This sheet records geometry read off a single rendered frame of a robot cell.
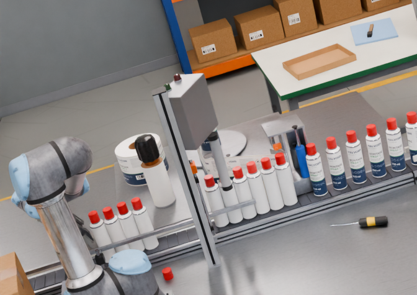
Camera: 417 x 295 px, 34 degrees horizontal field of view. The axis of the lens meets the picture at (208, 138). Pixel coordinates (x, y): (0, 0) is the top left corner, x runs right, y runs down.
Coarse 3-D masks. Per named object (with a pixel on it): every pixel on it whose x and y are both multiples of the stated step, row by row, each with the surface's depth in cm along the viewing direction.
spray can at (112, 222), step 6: (102, 210) 240; (108, 210) 239; (108, 216) 240; (114, 216) 242; (108, 222) 240; (114, 222) 240; (108, 228) 241; (114, 228) 241; (120, 228) 243; (114, 234) 242; (120, 234) 243; (114, 240) 243; (120, 246) 244; (126, 246) 246
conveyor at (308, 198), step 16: (368, 176) 253; (336, 192) 249; (288, 208) 248; (208, 224) 253; (240, 224) 247; (160, 240) 252; (176, 240) 249; (192, 240) 246; (64, 272) 250; (32, 288) 246
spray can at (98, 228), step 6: (90, 216) 239; (96, 216) 240; (96, 222) 240; (102, 222) 242; (96, 228) 240; (102, 228) 241; (96, 234) 241; (102, 234) 242; (108, 234) 244; (96, 240) 243; (102, 240) 243; (108, 240) 244; (102, 246) 244; (102, 252) 245; (108, 252) 245; (114, 252) 247; (108, 258) 246
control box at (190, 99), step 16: (192, 80) 218; (176, 96) 209; (192, 96) 214; (208, 96) 223; (176, 112) 212; (192, 112) 214; (208, 112) 223; (192, 128) 214; (208, 128) 223; (192, 144) 216
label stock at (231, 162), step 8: (200, 152) 264; (200, 160) 278; (208, 160) 258; (232, 160) 255; (240, 160) 254; (248, 160) 253; (256, 160) 252; (272, 160) 249; (288, 160) 247; (208, 168) 260; (216, 168) 259; (232, 168) 257; (216, 176) 261; (232, 176) 259
